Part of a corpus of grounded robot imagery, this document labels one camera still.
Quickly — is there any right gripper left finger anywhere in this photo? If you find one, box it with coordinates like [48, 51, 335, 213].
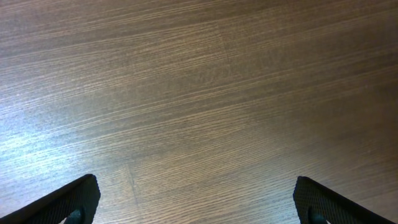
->
[1, 174, 101, 224]

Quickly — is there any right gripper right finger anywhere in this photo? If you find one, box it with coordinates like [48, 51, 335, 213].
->
[293, 176, 394, 224]

